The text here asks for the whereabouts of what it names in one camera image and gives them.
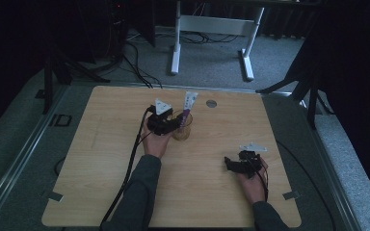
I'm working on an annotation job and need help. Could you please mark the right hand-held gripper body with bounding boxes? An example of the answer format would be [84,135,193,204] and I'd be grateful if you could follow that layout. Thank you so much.
[236,141,268,179]

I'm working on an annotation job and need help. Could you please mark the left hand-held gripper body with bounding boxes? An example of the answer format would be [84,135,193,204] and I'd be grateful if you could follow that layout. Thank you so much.
[146,97,176,137]

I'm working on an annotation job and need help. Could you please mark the amber glass mug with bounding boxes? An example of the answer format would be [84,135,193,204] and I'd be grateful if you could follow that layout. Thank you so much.
[171,110,194,142]

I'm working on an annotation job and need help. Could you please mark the white and purple toothpaste tube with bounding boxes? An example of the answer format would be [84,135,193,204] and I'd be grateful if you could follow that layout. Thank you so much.
[180,90,199,130]

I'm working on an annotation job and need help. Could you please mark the person's left hand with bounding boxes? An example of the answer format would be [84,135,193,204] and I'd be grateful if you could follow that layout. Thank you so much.
[140,118,175,160]

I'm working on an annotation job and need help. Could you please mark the person's right hand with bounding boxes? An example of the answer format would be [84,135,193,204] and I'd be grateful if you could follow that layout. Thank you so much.
[235,158,270,205]

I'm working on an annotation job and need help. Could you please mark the grey tape strip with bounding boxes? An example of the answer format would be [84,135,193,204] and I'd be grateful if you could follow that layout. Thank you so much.
[41,190,65,203]
[282,191,303,201]

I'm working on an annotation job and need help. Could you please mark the black metal stand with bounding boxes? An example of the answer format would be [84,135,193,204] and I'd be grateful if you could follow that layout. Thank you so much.
[35,44,111,116]
[255,41,335,131]

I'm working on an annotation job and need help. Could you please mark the dark computer tower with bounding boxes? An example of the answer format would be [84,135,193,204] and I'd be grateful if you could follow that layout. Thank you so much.
[104,0,130,64]

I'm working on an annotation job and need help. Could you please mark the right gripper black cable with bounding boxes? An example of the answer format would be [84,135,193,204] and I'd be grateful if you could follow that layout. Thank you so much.
[251,159,270,202]

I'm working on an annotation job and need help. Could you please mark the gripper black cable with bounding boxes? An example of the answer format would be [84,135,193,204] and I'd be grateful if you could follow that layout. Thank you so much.
[251,159,270,202]
[98,107,154,231]

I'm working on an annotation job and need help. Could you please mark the black floor cables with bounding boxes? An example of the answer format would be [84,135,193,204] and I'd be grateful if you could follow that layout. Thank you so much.
[121,40,164,90]

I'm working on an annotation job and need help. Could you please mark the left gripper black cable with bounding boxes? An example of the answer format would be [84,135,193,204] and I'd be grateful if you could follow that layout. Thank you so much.
[98,107,154,231]

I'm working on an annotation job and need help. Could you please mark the black cable on mat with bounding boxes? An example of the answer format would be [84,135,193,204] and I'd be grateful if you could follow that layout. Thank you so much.
[276,140,337,231]

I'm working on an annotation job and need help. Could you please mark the cables under white desk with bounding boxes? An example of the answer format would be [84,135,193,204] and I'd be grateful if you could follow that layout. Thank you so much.
[179,30,239,45]

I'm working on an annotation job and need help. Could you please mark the white desk frame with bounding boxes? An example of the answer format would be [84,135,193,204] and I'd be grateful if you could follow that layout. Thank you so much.
[169,0,266,82]

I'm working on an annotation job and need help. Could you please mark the black cable loop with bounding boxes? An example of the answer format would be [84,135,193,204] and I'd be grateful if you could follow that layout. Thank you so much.
[53,156,67,177]

